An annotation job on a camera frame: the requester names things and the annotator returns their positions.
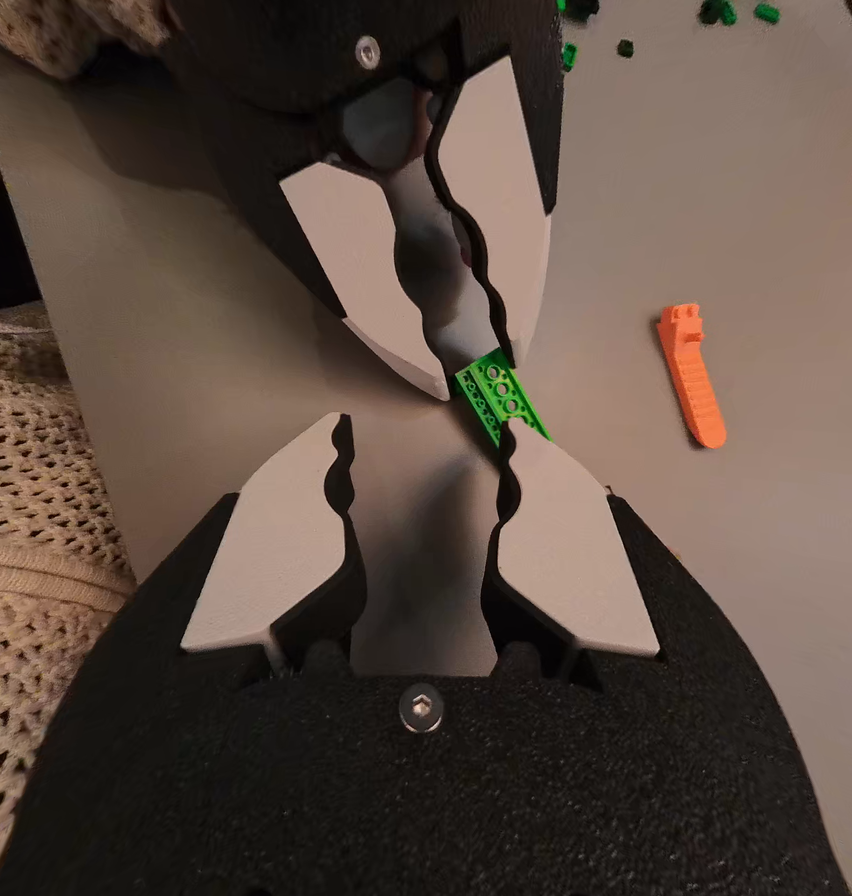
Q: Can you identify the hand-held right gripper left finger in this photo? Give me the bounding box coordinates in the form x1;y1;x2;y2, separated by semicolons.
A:
179;412;368;676

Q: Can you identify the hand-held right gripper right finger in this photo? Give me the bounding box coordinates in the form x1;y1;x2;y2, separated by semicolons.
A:
480;422;662;686

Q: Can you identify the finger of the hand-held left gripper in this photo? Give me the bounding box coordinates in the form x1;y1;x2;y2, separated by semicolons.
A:
277;161;451;401
424;53;553;370

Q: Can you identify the long green lego plate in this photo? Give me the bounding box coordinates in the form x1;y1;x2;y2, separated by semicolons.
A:
466;346;554;443

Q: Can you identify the person's left forearm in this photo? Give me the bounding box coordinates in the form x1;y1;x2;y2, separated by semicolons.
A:
0;0;178;79

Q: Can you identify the orange lego brick separator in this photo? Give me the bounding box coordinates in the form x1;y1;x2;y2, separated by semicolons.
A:
654;302;729;450

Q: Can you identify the pile of lego pieces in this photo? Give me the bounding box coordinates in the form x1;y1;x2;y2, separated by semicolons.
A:
556;0;782;72

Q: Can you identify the cream knitted sweater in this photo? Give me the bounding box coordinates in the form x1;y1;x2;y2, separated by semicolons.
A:
0;307;138;876

